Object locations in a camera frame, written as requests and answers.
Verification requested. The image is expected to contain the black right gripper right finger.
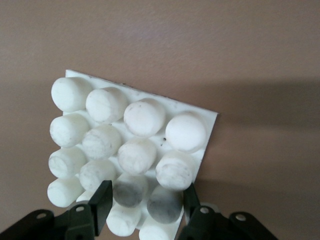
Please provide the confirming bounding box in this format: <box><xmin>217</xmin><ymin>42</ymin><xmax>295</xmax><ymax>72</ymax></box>
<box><xmin>177</xmin><ymin>183</ymin><xmax>234</xmax><ymax>240</ymax></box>

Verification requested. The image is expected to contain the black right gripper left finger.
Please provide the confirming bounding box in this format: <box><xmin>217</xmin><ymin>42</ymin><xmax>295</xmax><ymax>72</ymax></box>
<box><xmin>53</xmin><ymin>179</ymin><xmax>114</xmax><ymax>240</ymax></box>

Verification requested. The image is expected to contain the white studded base plate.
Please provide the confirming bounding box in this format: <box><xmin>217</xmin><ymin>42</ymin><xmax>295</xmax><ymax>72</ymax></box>
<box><xmin>46</xmin><ymin>69</ymin><xmax>219</xmax><ymax>240</ymax></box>

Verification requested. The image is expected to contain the brown table cover sheet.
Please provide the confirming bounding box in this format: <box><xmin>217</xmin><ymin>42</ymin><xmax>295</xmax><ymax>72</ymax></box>
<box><xmin>0</xmin><ymin>0</ymin><xmax>320</xmax><ymax>240</ymax></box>

